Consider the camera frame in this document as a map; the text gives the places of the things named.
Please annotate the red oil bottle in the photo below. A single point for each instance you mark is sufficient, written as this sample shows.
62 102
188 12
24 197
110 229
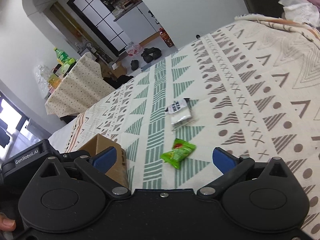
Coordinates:
165 37

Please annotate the brown cardboard box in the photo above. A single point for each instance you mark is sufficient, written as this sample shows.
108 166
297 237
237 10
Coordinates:
107 157

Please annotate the black framed sliding door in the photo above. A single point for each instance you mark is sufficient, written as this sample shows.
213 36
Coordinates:
101 21

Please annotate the white kitchen cabinet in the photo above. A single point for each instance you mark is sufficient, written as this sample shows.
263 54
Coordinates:
137 23

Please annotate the clear yellow liquid bottle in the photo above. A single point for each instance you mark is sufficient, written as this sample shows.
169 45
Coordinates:
54 80

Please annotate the green soda bottle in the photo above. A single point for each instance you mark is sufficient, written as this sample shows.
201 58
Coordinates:
63 57

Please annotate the black shoes pile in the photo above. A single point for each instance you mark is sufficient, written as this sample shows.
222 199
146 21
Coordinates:
148 55

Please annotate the person's left hand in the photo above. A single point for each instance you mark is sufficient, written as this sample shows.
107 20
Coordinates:
7 224

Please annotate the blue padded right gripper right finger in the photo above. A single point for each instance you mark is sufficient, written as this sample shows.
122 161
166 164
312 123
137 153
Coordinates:
233 170

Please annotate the white rice cake packet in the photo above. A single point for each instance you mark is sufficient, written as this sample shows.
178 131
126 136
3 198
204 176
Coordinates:
179 113

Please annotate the patterned bed blanket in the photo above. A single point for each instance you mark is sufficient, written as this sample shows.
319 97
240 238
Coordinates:
253 87

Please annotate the dotted cream tablecloth table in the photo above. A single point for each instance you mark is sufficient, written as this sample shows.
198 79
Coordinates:
80 89

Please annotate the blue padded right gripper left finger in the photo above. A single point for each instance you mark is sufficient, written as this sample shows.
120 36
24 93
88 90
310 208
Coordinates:
92 175

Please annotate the white crumpled cloth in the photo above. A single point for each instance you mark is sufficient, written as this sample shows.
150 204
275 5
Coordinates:
300 11

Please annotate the green snack packet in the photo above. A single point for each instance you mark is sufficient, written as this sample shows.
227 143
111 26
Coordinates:
180 150

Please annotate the pink white plastic bag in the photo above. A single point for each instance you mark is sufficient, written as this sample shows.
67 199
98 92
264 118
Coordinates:
133 49

